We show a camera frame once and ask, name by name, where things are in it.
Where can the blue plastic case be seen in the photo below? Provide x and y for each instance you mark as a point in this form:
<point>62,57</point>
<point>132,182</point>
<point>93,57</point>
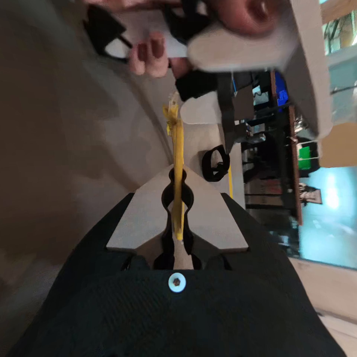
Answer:
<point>281,92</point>

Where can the long wooden table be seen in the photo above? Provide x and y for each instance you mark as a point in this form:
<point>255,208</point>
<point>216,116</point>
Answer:
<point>294,167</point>

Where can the framed tag sign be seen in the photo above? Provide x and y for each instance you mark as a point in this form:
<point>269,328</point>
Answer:
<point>311,195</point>

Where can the yellow tape strip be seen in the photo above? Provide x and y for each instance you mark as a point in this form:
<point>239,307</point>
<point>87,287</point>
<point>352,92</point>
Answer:
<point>230,181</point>

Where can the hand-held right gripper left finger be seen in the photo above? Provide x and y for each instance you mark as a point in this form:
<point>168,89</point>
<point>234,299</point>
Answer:
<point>139,217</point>

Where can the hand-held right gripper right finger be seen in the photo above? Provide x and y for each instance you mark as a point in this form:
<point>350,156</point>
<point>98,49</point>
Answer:
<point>214,220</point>

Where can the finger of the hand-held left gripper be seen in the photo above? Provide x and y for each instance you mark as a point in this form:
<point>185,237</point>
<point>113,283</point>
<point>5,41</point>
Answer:
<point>306,69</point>
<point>200,111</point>

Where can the person's left hand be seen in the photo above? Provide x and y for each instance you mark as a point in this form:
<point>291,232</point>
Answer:
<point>150,61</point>

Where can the green plastic bin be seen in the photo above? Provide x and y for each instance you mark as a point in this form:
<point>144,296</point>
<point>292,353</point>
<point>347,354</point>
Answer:
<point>304,157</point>

